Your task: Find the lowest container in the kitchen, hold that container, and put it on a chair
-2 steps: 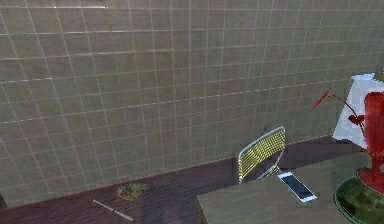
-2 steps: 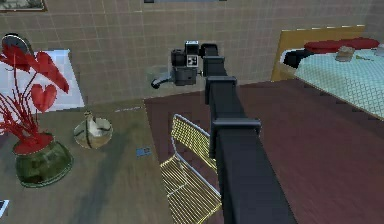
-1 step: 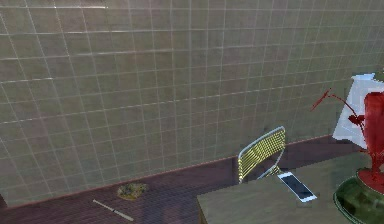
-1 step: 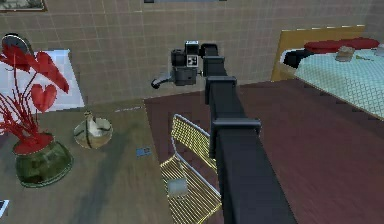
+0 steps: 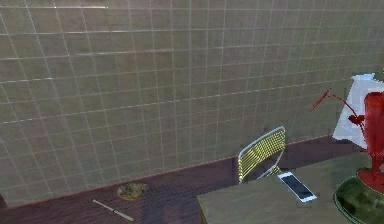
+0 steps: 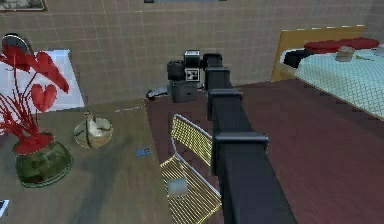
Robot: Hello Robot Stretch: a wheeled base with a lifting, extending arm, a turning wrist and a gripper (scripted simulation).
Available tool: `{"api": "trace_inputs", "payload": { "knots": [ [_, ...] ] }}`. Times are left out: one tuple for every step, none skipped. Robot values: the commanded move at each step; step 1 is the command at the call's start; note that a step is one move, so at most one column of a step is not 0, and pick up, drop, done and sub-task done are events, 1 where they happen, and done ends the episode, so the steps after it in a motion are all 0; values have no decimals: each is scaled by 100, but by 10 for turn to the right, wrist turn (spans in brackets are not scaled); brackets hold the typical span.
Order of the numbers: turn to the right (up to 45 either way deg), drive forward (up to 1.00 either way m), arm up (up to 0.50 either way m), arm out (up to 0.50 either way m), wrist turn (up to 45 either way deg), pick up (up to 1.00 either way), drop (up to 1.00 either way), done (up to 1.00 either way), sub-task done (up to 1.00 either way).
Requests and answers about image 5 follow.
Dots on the grey stick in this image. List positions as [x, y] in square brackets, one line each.
[113, 210]

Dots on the red plant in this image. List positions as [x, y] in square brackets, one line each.
[375, 133]

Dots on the grey-green table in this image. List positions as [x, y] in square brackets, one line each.
[266, 203]

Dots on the white smartphone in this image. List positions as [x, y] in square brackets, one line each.
[296, 186]

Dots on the yellow-green lump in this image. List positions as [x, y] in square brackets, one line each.
[132, 190]

